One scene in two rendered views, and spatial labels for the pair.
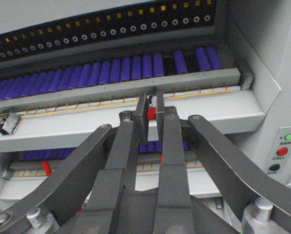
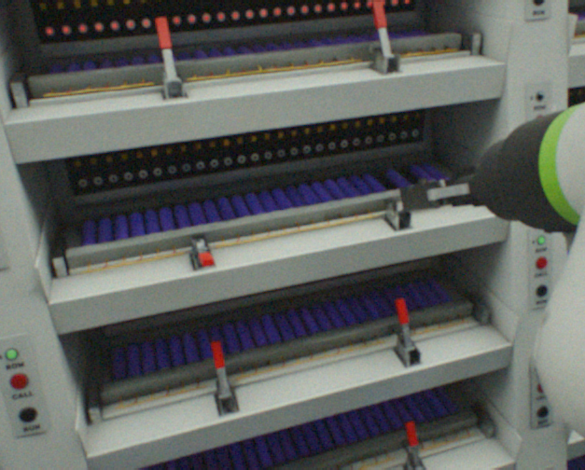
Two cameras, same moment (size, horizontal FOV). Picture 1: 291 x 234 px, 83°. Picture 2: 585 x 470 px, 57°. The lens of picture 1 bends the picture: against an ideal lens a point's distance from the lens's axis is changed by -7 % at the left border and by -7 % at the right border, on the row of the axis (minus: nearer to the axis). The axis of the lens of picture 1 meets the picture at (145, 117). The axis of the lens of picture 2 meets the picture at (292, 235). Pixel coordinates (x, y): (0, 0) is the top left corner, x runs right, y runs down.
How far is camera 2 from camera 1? 0.54 m
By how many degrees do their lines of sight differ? 29
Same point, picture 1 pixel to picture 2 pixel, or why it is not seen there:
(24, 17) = (293, 117)
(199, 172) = (448, 337)
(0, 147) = (176, 296)
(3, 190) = (92, 440)
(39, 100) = (244, 223)
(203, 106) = (445, 214)
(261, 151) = (519, 265)
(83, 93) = (305, 211)
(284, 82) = not seen: hidden behind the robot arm
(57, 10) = (326, 114)
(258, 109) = not seen: hidden behind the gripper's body
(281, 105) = not seen: hidden behind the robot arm
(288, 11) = (504, 116)
